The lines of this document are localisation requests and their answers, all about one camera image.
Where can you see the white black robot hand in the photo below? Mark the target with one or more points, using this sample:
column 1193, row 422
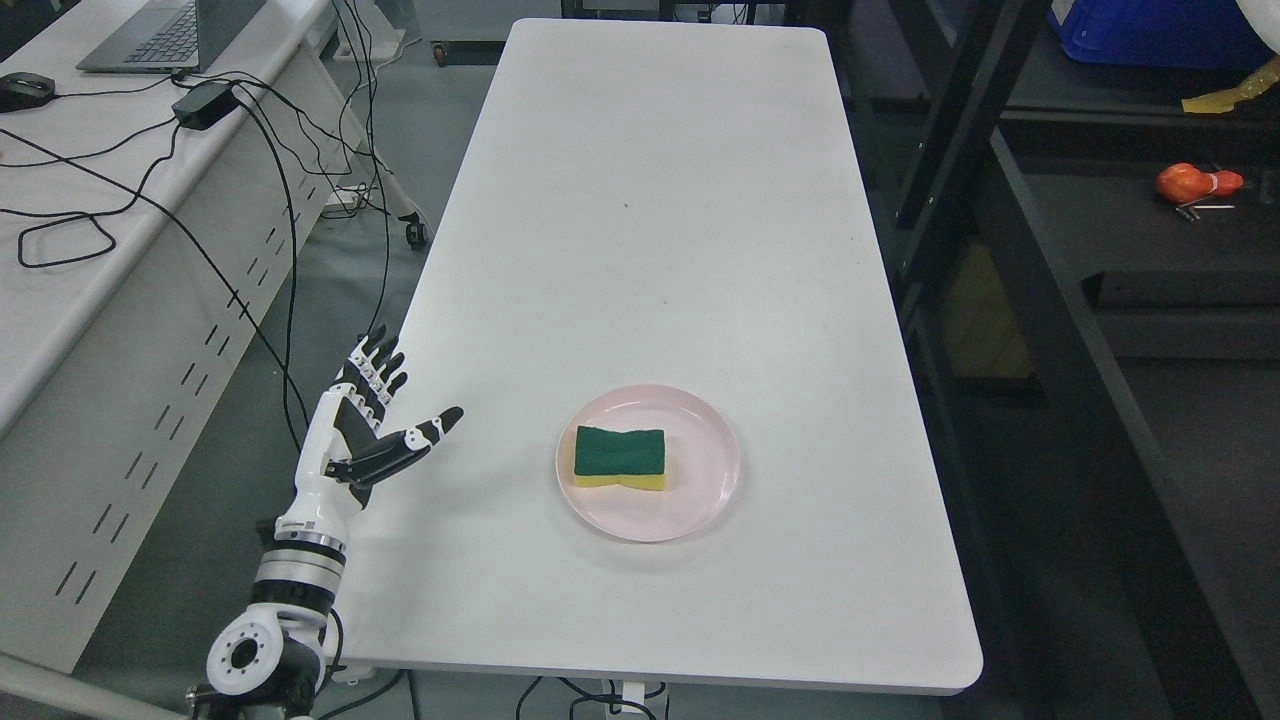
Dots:
column 348, row 448

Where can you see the blue plastic bin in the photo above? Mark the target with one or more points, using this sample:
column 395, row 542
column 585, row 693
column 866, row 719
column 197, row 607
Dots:
column 1202, row 35

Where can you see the orange toy object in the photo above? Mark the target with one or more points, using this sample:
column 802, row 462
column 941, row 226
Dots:
column 1184, row 183

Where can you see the green yellow sponge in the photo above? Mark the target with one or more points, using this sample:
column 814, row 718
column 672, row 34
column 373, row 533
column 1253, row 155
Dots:
column 634, row 459

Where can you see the white table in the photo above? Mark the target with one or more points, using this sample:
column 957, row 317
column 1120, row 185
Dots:
column 675, row 204

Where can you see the yellow tape piece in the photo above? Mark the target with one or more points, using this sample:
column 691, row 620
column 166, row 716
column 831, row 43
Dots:
column 1253, row 86

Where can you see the grey laptop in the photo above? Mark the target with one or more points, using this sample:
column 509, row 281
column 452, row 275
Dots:
column 164, row 36

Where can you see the pink plate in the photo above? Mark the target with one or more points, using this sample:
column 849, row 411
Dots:
column 702, row 464

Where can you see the black computer mouse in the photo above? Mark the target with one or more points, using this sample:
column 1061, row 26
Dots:
column 21, row 91

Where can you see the black power adapter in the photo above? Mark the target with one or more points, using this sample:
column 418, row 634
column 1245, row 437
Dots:
column 204, row 105

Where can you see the black metal shelf rack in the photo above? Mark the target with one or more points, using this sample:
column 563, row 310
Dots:
column 1098, row 366

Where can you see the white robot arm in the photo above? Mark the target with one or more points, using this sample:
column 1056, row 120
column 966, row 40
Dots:
column 272, row 655

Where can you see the white side desk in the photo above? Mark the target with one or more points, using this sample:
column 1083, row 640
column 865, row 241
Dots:
column 136, row 258

